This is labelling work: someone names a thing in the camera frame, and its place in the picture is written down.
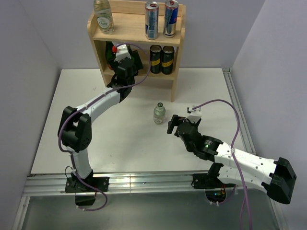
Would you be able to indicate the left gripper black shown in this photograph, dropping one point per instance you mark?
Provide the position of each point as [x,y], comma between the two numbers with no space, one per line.
[137,63]

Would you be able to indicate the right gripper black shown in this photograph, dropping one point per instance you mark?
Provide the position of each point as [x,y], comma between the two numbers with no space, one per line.
[174,122]

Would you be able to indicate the clear bottle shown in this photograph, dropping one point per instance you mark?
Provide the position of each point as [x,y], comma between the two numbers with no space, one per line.
[159,113]
[103,12]

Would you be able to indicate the green Perrier bottle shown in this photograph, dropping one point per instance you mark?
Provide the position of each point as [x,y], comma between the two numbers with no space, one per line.
[109,54]
[130,51]

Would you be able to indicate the Red Bull can front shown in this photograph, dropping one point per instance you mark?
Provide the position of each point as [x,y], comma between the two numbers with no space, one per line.
[151,19]

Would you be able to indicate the red bull can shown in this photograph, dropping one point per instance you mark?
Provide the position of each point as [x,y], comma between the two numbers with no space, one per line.
[151,19]
[171,12]

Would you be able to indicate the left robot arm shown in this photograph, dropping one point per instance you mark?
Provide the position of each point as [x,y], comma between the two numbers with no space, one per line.
[75,129]

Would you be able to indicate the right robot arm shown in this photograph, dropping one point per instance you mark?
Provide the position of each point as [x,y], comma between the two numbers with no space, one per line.
[232,167]

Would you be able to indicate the wooden two-tier shelf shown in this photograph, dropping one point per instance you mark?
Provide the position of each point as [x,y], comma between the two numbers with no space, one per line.
[129,27]

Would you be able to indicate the left black yellow can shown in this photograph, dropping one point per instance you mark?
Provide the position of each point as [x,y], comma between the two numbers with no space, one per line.
[155,59]

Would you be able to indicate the black yellow can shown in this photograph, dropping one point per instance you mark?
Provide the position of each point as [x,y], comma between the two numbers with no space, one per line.
[167,59]
[155,59]

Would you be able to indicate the right black yellow can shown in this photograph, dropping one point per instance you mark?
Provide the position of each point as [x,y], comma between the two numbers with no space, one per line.
[167,59]

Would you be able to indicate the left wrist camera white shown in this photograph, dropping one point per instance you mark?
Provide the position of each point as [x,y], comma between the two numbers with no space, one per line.
[121,52]

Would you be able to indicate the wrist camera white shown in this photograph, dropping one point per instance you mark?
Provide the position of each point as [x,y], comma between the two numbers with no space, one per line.
[121,52]
[194,115]

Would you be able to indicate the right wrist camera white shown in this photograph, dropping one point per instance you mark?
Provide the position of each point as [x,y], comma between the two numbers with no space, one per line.
[194,115]

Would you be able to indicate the aluminium front rail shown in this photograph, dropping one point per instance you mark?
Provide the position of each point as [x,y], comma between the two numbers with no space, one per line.
[119,183]

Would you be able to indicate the aluminium rail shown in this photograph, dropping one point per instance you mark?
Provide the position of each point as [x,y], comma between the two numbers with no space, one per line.
[119,183]
[244,130]

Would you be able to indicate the aluminium right rail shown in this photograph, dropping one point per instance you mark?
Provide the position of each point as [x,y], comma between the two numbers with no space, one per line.
[244,130]

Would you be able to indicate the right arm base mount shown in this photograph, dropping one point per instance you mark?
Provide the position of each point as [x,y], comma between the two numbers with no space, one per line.
[216,192]

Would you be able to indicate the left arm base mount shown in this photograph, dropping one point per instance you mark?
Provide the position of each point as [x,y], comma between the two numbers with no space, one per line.
[84,195]

